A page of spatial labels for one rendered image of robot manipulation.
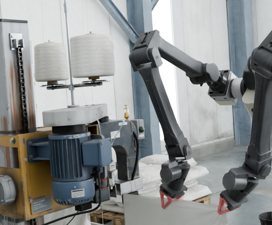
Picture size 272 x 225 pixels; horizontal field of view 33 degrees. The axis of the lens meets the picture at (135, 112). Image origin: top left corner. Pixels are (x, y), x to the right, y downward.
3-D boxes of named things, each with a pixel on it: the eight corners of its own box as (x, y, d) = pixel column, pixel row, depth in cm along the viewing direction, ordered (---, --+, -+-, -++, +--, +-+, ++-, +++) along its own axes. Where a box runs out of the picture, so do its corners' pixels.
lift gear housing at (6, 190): (17, 205, 169) (15, 175, 168) (4, 208, 165) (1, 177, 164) (2, 201, 176) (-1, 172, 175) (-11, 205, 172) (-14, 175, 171)
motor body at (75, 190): (104, 199, 167) (99, 131, 166) (71, 209, 156) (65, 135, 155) (77, 194, 178) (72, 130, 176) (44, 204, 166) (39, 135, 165)
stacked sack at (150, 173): (182, 176, 503) (181, 162, 502) (141, 188, 455) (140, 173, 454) (152, 173, 532) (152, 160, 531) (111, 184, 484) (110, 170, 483)
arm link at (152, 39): (153, 21, 161) (131, 27, 168) (148, 57, 158) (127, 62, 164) (219, 66, 193) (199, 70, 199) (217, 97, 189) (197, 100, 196)
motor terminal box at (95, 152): (114, 169, 167) (111, 137, 166) (103, 175, 157) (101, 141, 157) (93, 169, 169) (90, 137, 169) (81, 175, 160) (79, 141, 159)
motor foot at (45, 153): (69, 159, 170) (68, 135, 170) (43, 164, 162) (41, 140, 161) (54, 158, 177) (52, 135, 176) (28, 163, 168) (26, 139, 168)
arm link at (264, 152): (291, 58, 129) (264, 44, 137) (275, 63, 127) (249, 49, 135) (274, 175, 152) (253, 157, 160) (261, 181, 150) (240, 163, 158)
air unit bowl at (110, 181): (116, 185, 192) (115, 171, 192) (111, 187, 190) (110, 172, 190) (111, 185, 194) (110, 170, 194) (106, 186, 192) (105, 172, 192)
